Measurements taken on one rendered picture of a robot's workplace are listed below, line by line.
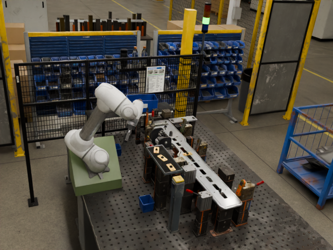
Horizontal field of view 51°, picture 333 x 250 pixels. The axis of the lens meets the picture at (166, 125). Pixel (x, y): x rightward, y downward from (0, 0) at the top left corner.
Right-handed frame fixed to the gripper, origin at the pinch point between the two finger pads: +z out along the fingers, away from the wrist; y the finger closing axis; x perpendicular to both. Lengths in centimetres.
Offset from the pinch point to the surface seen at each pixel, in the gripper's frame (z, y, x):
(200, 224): 29, 51, 69
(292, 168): -33, -121, 213
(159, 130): -23.5, -2.4, 24.5
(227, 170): -12, 28, 82
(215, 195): 6, 50, 72
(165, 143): -15.2, 10.9, 30.7
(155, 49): -129, -207, 5
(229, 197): 5, 53, 81
